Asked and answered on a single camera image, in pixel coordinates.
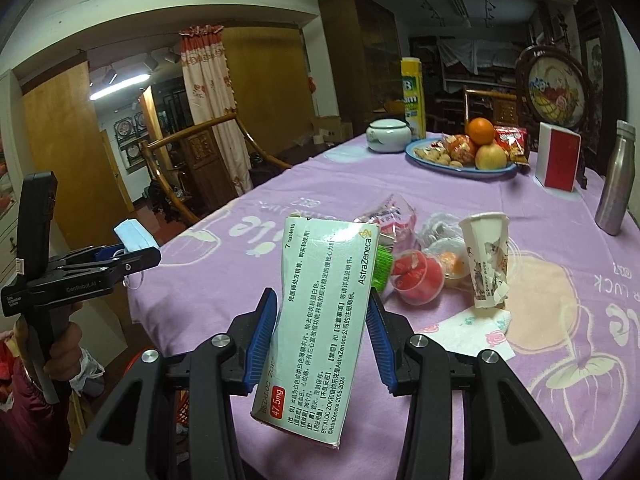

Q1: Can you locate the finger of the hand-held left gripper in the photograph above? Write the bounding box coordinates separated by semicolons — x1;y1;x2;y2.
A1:
65;244;126;263
107;248;162;281

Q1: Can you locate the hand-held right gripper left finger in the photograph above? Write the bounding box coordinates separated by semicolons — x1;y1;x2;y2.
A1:
60;287;279;480

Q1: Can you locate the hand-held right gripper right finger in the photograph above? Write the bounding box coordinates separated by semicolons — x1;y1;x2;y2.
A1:
364;294;583;480

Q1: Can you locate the blue face mask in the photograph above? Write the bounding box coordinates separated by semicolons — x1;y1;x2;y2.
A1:
114;219;161;291

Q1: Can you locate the white medicine box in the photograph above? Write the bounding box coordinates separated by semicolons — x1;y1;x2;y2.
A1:
250;215;382;450

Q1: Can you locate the red jelly cup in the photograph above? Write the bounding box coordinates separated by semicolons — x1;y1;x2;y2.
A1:
390;249;446;306

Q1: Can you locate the pink clear snack wrapper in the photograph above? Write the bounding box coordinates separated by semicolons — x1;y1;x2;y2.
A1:
352;194;420;251

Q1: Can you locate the person's left forearm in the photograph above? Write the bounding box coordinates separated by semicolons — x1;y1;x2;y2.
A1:
0;340;76;480

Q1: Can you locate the person's left hand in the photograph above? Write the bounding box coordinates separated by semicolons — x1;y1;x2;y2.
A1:
13;305;85;391

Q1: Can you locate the green crinkled wrapper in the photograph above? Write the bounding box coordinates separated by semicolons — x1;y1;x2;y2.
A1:
372;242;396;292

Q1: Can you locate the floral paper napkin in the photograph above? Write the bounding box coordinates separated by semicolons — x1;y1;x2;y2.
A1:
417;305;517;361

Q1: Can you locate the orange jelly cup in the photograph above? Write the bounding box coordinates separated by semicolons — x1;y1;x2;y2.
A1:
437;249;473;288

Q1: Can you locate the wooden door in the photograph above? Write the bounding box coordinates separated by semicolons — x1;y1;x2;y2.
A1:
20;62;136;256

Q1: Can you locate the white plastic bag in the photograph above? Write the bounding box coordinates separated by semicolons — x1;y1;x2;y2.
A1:
70;347;107;396

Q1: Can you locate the wooden armchair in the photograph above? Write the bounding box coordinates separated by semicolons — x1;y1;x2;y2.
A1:
140;112;293;226

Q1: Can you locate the clear plastic bag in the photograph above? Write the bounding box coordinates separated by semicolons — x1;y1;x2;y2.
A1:
417;211;468;261

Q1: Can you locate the printed paper cup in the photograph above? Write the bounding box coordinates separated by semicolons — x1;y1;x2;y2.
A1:
459;212;512;311

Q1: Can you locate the purple printed tablecloth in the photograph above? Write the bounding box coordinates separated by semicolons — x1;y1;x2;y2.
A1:
127;132;640;480

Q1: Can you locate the ceiling light bar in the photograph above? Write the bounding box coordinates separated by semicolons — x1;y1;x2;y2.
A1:
89;72;151;101

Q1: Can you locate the floral curtain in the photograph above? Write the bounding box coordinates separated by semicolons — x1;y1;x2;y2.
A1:
179;25;253;196

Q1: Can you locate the blue fruit plate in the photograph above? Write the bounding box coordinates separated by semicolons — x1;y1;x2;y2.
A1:
405;137;518;180

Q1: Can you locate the pile of small snacks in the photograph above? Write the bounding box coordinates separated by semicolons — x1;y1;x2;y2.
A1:
414;139;468;168

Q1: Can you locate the pale green pouch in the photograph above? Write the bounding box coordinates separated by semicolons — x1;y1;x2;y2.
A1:
366;119;412;153

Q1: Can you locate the foam-netted red apple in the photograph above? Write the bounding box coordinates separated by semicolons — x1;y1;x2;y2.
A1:
446;135;477;167

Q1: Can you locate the cardboard box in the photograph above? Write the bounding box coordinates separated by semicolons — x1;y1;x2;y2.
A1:
311;115;353;146

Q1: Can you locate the yellow red apple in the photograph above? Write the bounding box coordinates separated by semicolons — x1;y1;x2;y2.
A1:
475;142;508;171

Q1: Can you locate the orange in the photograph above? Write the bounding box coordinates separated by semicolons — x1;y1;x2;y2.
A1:
466;117;496;147

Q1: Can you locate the red snack packet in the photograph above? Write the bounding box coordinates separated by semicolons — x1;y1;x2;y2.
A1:
495;126;530;166

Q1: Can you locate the yellow green carton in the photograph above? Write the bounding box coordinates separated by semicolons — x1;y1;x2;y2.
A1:
401;57;427;141

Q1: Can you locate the red and white tissue box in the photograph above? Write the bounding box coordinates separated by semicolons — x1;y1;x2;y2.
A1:
534;121;582;193

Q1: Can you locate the wooden chair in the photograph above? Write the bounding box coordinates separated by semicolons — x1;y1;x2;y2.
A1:
462;85;521;133

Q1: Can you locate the tall dark wooden cabinet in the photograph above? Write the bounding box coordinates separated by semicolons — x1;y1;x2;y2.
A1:
318;0;405;141

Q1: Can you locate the metal water bottle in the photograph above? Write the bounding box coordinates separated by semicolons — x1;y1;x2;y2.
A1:
594;120;640;236

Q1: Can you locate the white draped cloth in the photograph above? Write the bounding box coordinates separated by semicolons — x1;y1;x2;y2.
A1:
437;37;531;73

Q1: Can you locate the round embroidered table screen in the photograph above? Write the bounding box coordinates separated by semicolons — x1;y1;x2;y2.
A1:
515;45;593;191

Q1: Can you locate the dark framed wall picture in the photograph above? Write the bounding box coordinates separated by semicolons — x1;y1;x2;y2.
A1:
572;0;628;171

